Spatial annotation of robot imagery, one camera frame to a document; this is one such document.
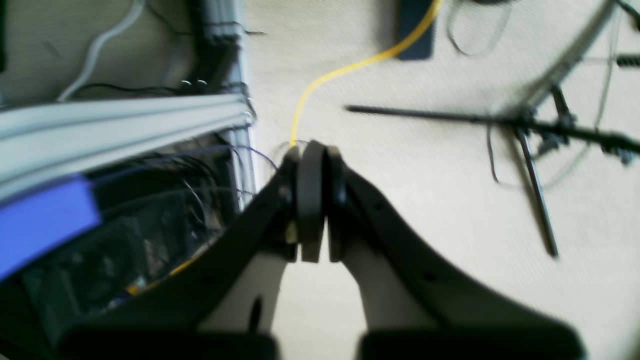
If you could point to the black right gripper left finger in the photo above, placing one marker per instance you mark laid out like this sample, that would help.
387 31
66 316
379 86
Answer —
219 307

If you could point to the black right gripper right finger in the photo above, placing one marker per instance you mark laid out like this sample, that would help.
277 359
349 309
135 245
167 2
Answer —
417 304

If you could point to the blue panel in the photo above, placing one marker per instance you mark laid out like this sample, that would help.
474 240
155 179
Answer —
44 218

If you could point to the black tripod stand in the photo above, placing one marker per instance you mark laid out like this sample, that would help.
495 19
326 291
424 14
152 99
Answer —
537 138

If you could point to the aluminium frame rail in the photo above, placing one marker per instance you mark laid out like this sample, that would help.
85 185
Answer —
43 143

